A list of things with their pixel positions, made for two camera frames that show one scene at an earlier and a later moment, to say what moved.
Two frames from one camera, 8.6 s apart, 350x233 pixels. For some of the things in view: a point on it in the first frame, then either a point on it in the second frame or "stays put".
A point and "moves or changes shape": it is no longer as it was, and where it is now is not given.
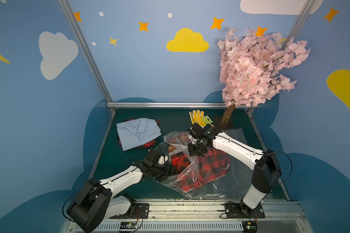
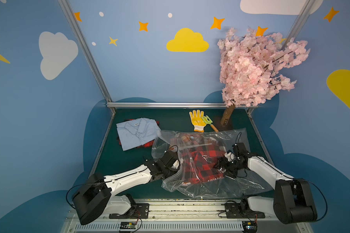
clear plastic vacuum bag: x=218 y=175 stays put
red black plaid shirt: x=194 y=174 moves or changes shape
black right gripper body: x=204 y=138 -> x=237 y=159
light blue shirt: x=136 y=132 stays put
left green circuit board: x=128 y=225 stays put
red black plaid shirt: x=147 y=143 stays put
